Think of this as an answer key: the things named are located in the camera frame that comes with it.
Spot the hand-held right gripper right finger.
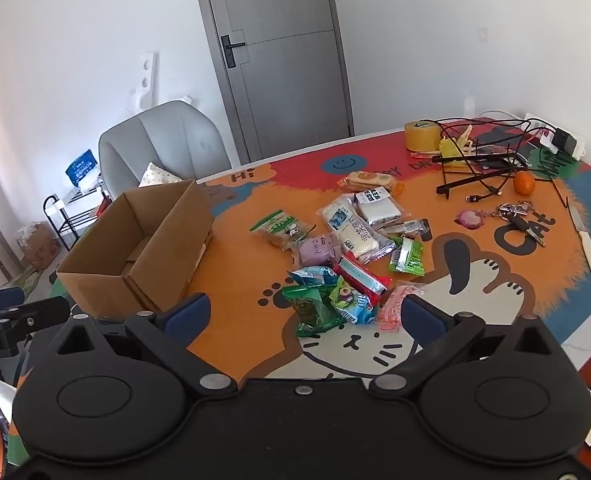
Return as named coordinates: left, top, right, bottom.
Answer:
left=368, top=294, right=561, bottom=396

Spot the bunch of keys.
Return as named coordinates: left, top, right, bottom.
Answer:
left=490, top=201, right=546, bottom=248

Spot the yellow plastic packet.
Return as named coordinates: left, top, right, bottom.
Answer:
left=438, top=127, right=476, bottom=167

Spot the light blue snack packet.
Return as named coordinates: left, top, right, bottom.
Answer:
left=288, top=266, right=341, bottom=293

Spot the white bread packet green print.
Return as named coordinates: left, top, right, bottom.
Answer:
left=336, top=215, right=396, bottom=263

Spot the black shoe rack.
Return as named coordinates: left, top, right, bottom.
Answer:
left=44, top=187, right=111, bottom=251

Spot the white sandwich packet black label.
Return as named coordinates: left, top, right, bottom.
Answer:
left=354, top=187, right=403, bottom=226

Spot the black charger adapter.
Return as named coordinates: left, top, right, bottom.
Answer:
left=553, top=129, right=579, bottom=153

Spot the small taped carton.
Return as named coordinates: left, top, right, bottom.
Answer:
left=18, top=223, right=61, bottom=268

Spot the blue cartoon snack packet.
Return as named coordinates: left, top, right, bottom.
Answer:
left=328, top=280, right=379, bottom=326

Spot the orange cracker packet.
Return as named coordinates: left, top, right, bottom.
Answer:
left=338, top=171, right=405, bottom=196

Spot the white power strip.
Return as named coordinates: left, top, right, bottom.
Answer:
left=524, top=112, right=586, bottom=161

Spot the blue plastic bag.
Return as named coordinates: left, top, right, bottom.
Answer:
left=65, top=150, right=99, bottom=181

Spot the white handled knife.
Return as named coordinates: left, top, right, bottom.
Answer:
left=569, top=204, right=591, bottom=278

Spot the purple snack packet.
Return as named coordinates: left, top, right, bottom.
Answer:
left=295, top=232, right=346, bottom=267

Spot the white foam board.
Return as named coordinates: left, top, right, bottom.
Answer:
left=126, top=51, right=157, bottom=111

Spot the small dark snack packet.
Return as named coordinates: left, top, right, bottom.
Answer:
left=378, top=218, right=431, bottom=241

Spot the grey upholstered chair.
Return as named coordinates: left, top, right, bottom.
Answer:
left=98, top=100, right=232, bottom=196

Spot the pink keychain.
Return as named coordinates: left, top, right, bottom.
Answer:
left=456, top=209, right=486, bottom=231

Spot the white blue bread packet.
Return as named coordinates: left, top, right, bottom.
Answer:
left=317, top=195, right=361, bottom=233

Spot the bright green snack packet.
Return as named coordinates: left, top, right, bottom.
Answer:
left=388, top=236, right=426, bottom=277

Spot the black door handle lock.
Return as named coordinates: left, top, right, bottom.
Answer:
left=220, top=35, right=246, bottom=68

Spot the green floor mat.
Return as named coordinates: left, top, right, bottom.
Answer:
left=5, top=267, right=52, bottom=302

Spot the pink snack packet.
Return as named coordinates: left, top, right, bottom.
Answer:
left=378, top=282, right=429, bottom=331

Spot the yellow tape roll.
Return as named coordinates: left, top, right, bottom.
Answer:
left=404, top=120, right=443, bottom=152

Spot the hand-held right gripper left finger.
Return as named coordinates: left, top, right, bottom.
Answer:
left=55, top=292, right=238, bottom=396

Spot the white dotted pillow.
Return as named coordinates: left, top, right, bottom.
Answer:
left=138, top=162, right=182, bottom=188

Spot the brown cardboard box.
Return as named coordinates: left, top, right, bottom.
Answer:
left=56, top=180, right=214, bottom=318

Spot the black usb cable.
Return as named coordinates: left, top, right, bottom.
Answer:
left=465, top=160, right=519, bottom=204

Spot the grey door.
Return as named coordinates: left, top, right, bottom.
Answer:
left=191, top=0, right=353, bottom=163

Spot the green white snack packet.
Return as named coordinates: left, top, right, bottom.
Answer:
left=249, top=211, right=316, bottom=250

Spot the dark green snack packet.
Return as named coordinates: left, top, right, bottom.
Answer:
left=281, top=285, right=347, bottom=337

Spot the red blue long snack packet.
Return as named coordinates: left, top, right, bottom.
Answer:
left=333, top=255, right=392, bottom=306

